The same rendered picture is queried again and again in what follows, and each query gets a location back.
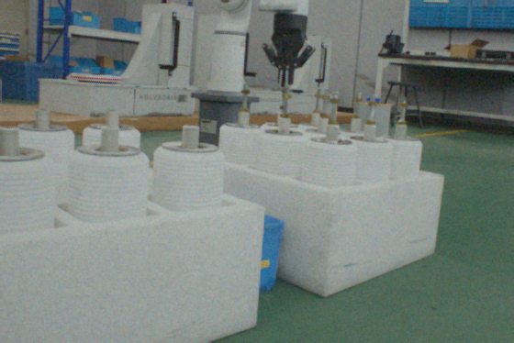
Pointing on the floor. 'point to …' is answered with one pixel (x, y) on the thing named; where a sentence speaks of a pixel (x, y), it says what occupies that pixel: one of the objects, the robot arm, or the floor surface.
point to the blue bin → (270, 251)
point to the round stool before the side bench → (406, 102)
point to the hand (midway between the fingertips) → (285, 78)
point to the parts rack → (73, 35)
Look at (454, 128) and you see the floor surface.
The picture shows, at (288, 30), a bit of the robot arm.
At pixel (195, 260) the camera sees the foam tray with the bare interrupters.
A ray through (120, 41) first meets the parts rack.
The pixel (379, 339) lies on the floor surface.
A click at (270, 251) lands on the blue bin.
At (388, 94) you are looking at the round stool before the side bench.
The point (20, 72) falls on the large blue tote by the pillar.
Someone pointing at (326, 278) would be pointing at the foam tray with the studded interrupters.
